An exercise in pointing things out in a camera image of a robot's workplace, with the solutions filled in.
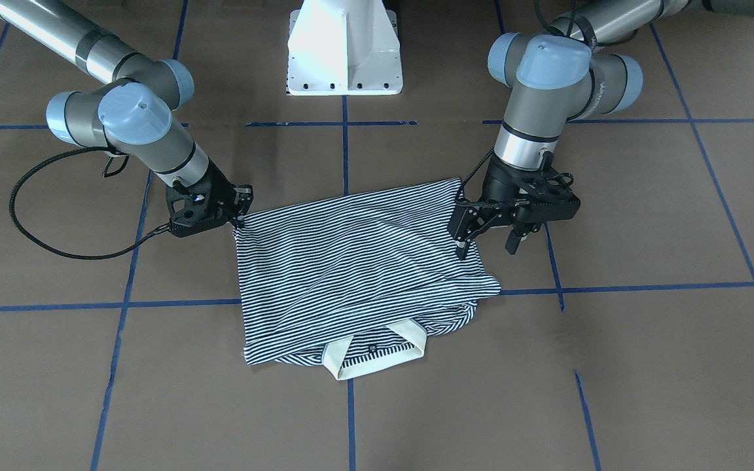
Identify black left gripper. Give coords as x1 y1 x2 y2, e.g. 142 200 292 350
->
448 153 581 260

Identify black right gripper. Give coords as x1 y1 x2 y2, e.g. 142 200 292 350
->
166 164 254 237

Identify navy white striped polo shirt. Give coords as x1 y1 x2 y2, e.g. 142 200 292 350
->
233 178 501 381

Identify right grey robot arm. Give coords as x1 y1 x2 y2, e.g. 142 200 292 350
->
0 1 253 237

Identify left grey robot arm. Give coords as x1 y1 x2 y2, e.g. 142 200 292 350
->
448 1 754 259

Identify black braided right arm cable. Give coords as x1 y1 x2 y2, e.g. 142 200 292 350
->
9 147 171 260

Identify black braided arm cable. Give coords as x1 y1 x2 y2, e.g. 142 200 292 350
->
9 147 171 260
534 0 613 50

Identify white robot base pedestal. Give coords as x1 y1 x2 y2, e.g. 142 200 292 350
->
285 1 404 96

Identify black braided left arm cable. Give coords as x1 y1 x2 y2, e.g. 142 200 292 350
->
534 0 613 50

